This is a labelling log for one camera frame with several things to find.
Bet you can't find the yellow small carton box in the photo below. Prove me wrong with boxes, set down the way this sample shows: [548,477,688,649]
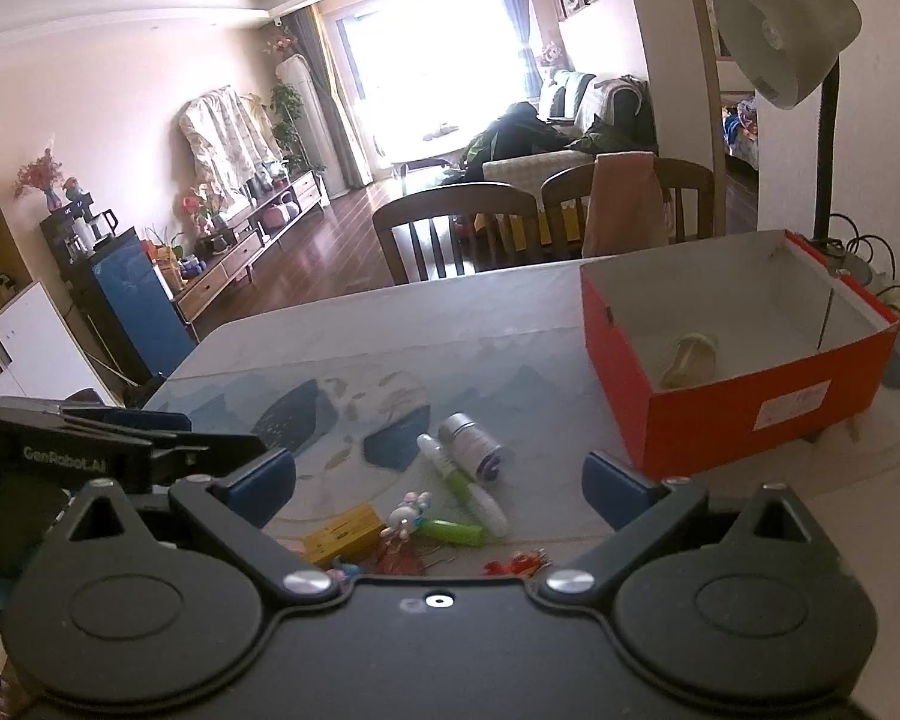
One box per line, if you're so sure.
[302,504,385,567]

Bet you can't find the orange red keychain charm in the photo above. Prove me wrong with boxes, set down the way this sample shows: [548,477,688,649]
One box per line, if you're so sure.
[482,550,551,578]

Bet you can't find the green lid toothpick jar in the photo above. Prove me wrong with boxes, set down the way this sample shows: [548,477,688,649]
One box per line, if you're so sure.
[660,333,718,390]

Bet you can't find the red binder clip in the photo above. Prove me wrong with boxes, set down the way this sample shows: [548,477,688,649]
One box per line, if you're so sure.
[374,539,425,577]

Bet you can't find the white green glue tube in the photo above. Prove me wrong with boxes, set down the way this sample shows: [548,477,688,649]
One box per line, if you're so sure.
[416,434,509,538]

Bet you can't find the red cardboard box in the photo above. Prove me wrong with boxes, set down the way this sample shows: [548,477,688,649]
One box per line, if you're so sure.
[580,231,899,478]

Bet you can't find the silver cap clear bottle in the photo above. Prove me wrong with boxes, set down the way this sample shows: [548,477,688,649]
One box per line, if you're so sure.
[437,413,505,483]

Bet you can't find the green highlighter tube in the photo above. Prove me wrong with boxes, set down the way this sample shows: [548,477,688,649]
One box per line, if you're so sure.
[416,518,484,548]

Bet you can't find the pink pig figurine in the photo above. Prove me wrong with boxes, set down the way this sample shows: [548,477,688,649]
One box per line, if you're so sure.
[326,559,364,585]

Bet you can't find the printed table mat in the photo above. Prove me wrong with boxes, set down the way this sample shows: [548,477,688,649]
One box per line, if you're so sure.
[145,328,900,550]

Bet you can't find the blue black cabinet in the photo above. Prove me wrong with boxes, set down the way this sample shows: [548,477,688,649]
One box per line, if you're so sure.
[40,208,194,383]

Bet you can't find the pink cloth on chair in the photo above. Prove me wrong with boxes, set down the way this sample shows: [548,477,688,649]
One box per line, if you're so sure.
[582,151,668,257]

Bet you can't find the wooden tv console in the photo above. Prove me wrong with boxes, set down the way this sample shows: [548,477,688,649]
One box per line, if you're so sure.
[173,171,326,325]

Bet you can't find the right wooden dining chair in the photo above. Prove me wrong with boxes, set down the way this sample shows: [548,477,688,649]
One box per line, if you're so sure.
[541,151,715,259]

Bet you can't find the wooden dining chair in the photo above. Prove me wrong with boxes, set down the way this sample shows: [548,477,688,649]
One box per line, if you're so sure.
[541,151,715,259]
[372,182,544,284]

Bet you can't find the left wooden dining chair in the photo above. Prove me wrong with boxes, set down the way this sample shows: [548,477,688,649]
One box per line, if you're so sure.
[372,182,544,284]

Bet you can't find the clothes on rack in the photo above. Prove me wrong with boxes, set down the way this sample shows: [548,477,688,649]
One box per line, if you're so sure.
[176,85,281,210]

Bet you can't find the sofa with clothes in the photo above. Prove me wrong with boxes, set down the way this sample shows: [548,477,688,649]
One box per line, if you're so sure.
[448,73,658,182]

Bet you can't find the white standing air conditioner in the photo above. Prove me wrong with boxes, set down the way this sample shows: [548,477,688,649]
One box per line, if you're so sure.
[276,54,349,200]

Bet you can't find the white desk lamp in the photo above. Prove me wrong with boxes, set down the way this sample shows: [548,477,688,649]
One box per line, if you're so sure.
[713,0,873,286]

